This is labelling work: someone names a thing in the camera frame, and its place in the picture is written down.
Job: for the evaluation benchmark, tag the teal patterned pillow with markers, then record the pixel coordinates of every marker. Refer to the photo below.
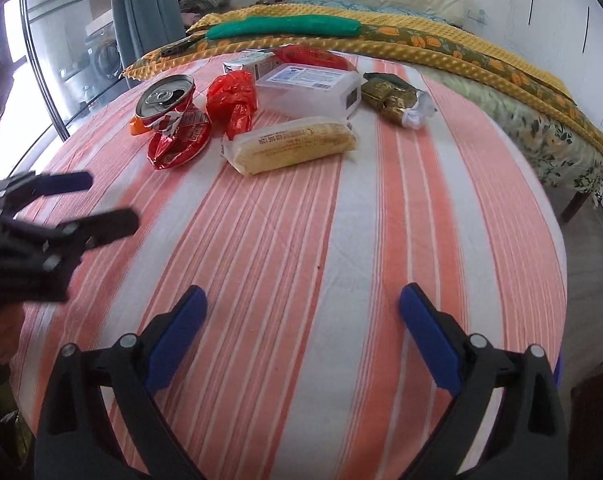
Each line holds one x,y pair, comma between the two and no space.
331,4

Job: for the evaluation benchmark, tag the yellow biscuit packet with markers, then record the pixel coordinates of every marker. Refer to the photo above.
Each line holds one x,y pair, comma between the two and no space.
291,145

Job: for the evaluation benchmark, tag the yellow orange patterned blanket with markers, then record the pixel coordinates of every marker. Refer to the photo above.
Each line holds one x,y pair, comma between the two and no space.
431,45

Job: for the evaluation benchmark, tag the red white snack packet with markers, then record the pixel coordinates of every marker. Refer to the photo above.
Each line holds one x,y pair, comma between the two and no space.
311,55

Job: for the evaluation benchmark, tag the dark green foil wrapper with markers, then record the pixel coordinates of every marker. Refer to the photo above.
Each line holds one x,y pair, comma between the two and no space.
389,95

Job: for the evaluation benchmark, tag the white wardrobe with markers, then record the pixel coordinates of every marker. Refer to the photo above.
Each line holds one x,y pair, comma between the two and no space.
556,10

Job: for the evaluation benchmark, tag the black flat object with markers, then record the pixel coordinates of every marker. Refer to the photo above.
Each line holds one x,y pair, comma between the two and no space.
181,46

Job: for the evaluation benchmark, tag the crushed red drink can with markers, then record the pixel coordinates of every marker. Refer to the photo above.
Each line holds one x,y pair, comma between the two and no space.
174,127

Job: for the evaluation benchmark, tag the orange white striped tablecloth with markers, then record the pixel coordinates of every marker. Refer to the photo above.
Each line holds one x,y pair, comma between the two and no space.
291,220

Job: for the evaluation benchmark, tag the red plastic wrapper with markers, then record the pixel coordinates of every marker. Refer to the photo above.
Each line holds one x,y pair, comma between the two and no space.
231,97

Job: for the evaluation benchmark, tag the green knitted cloth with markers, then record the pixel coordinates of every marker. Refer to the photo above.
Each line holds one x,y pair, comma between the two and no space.
281,26

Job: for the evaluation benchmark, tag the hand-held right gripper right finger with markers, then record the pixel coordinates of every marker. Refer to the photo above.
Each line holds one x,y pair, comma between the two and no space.
429,340

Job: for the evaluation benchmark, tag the floral bed sheet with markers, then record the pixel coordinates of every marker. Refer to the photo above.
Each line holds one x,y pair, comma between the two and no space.
541,135

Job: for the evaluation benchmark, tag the clear plastic box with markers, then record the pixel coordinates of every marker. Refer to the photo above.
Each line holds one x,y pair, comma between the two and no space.
306,92

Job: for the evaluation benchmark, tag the person's left hand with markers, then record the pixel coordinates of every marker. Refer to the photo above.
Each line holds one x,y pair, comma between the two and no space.
2,331

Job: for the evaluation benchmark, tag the grey washing machine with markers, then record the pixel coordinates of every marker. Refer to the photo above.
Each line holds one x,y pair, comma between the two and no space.
104,55

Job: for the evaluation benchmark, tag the small orange wrapper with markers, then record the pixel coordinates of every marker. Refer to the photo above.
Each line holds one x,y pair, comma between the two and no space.
137,126

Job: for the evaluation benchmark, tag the white wall socket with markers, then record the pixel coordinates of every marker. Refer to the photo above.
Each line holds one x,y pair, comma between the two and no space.
480,15

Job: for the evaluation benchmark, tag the grey blue curtain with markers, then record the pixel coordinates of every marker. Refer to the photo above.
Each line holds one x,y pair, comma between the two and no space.
151,5

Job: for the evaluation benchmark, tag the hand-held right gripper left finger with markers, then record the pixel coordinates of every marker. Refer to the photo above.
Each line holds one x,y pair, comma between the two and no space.
176,340

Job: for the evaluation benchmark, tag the green white milk carton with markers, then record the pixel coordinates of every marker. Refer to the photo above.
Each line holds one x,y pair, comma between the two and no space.
246,66

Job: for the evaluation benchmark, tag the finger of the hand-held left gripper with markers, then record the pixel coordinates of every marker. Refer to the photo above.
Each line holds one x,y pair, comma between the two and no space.
64,182
106,227

